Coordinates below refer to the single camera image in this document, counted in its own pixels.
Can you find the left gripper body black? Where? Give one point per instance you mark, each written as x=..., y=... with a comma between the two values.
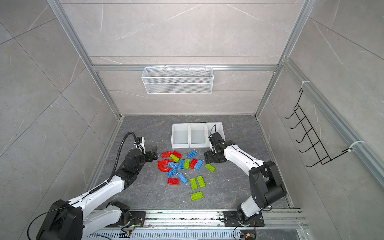
x=149, y=158

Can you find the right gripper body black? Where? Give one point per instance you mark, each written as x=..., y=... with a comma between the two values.
x=212, y=156

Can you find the blue lego brick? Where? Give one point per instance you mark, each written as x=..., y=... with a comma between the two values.
x=192, y=154
x=171, y=173
x=173, y=165
x=181, y=164
x=182, y=178
x=198, y=164

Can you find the blue lego brick top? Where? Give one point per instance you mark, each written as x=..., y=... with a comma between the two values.
x=192, y=154

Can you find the red lego brick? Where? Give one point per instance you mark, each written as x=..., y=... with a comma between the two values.
x=166, y=155
x=173, y=182
x=192, y=164
x=176, y=154

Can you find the white three-compartment bin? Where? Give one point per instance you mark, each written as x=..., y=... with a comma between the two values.
x=194, y=135

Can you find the green lego brick bottom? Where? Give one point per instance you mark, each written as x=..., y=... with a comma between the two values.
x=196, y=196

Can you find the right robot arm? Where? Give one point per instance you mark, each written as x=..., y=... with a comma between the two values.
x=266, y=183

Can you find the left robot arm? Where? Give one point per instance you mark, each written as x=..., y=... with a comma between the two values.
x=75, y=219

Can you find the red arch lego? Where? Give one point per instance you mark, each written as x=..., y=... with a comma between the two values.
x=163, y=166

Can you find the green lego brick top pile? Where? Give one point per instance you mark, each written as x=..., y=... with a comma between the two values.
x=174, y=158

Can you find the red lego brick bottom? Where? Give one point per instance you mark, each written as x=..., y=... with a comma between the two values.
x=173, y=182

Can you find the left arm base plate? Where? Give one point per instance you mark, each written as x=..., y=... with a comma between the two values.
x=132, y=219

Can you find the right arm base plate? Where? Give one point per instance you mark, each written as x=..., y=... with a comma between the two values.
x=235, y=218

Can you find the white wire mesh basket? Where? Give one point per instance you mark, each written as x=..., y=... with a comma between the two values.
x=178, y=80

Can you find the black wire hook rack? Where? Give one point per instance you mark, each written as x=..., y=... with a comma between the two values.
x=311, y=136

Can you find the aluminium front rail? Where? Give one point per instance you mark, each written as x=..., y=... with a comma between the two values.
x=204, y=224

